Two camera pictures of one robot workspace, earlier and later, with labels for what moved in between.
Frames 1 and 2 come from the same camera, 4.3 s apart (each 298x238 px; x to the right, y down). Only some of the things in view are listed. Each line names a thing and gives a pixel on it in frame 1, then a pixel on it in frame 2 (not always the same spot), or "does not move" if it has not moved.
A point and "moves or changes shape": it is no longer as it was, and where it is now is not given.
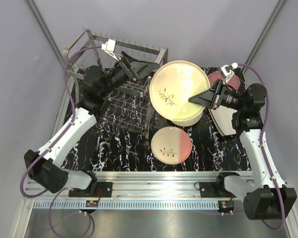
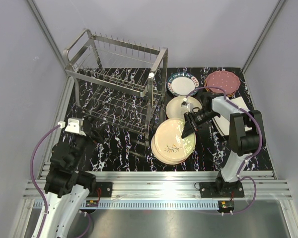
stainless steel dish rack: [98, 63] does not move
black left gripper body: [122, 73] → [84, 141]
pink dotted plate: [233, 82] does not move
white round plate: [188, 122] moves or changes shape
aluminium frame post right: [277, 8] does not move
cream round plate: [173, 85] → [169, 144]
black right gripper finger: [208, 97] → [189, 128]
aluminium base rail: [137, 186] does not move
